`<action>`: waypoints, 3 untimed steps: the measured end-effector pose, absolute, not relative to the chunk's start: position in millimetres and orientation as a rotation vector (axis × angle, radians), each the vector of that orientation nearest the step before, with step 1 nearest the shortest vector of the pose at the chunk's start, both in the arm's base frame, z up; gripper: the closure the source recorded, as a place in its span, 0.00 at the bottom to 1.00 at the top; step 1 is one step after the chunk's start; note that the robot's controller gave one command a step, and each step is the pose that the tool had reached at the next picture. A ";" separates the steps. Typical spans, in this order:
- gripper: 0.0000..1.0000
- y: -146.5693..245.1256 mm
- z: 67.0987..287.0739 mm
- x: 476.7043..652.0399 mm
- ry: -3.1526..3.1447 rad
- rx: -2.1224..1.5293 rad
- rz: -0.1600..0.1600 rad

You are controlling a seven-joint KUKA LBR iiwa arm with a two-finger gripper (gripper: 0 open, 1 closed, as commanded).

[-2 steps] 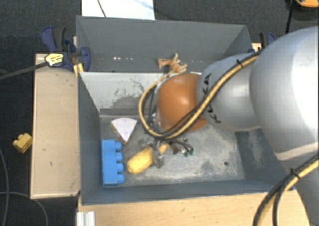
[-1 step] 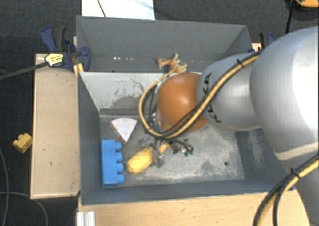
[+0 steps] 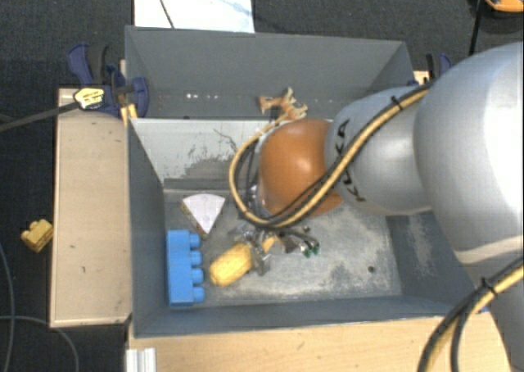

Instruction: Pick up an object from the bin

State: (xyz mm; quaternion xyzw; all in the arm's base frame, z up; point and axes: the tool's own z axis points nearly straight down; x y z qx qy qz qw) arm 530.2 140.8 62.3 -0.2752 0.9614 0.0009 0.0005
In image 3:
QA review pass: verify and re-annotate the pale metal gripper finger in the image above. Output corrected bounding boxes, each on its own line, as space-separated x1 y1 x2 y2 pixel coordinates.
228 224 257 247
255 250 273 278

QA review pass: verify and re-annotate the yellow toy corn cob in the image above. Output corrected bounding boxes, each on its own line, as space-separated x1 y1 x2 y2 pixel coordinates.
208 237 278 288

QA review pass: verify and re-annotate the white wedge toy cake slice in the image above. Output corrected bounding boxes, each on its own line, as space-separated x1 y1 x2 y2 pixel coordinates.
181 193 227 239

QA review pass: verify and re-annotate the blue toy building brick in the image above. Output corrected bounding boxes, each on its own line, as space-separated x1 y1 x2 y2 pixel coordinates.
165 229 206 308

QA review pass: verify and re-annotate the grey metal bin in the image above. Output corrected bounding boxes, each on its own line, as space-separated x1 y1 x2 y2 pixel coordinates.
124 25 488 338

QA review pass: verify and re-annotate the tan toy animal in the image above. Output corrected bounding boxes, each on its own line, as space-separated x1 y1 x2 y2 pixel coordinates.
257 87 309 120

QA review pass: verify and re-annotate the pale wood board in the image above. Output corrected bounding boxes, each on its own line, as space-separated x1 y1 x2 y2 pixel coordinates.
48 87 134 329

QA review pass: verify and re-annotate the yellow toy building brick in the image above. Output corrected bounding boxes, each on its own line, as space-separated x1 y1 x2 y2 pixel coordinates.
20 218 55 254

